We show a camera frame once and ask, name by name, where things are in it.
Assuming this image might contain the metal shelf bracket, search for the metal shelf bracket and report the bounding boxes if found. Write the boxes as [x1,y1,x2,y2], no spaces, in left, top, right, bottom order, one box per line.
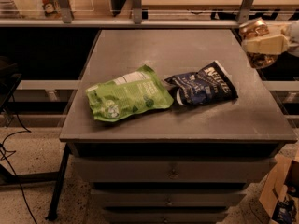
[235,0,254,24]
[132,0,142,24]
[58,0,73,23]

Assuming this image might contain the grey drawer cabinet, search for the grey drawer cabinet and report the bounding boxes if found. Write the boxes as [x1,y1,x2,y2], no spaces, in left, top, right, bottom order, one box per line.
[60,30,296,216]

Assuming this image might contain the green snack bag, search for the green snack bag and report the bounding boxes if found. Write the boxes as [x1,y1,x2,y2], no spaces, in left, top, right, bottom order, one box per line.
[86,65,174,122]

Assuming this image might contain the cardboard box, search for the cardboard box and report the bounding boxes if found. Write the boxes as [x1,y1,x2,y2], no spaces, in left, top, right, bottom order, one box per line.
[259,154,299,224]

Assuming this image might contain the grey drawer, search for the grey drawer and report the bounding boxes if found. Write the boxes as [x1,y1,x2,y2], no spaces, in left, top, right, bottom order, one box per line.
[91,189,246,207]
[103,209,228,224]
[74,157,276,183]

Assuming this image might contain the bottom grey drawer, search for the bottom grey drawer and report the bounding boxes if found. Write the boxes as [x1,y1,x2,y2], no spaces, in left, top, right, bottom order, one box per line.
[103,209,228,224]

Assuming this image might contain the dark blue chip bag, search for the dark blue chip bag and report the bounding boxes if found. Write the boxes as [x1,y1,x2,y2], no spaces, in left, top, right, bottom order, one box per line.
[164,61,238,105]

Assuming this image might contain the left metal shelf bracket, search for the left metal shelf bracket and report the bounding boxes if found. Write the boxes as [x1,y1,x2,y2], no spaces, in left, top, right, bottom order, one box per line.
[58,0,73,23]

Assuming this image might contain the middle grey drawer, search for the middle grey drawer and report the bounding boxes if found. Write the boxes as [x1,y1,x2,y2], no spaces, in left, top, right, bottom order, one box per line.
[91,189,246,207]

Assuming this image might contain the black floor cable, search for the black floor cable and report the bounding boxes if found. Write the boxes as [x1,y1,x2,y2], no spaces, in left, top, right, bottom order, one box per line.
[0,93,39,224]

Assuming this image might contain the black table leg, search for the black table leg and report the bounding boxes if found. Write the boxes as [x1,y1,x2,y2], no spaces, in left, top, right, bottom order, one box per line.
[46,145,70,221]

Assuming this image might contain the middle metal shelf bracket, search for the middle metal shelf bracket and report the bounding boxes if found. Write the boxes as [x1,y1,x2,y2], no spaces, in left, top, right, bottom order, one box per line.
[132,0,142,24]

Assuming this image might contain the right metal shelf bracket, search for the right metal shelf bracket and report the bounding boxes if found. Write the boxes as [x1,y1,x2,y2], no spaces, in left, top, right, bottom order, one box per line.
[235,0,254,24]

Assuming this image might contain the top grey drawer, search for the top grey drawer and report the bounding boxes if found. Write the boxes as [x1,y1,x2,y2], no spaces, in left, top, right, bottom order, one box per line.
[74,157,276,183]

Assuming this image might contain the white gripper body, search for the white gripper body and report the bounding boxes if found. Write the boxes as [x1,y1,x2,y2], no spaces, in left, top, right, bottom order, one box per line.
[286,21,299,57]

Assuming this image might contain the wooden shelf rail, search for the wooden shelf rail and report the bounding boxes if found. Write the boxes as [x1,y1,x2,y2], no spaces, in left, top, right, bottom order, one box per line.
[0,19,239,29]

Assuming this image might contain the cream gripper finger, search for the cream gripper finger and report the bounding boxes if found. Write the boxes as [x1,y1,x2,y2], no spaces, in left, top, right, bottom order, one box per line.
[241,34,290,54]
[268,23,289,35]

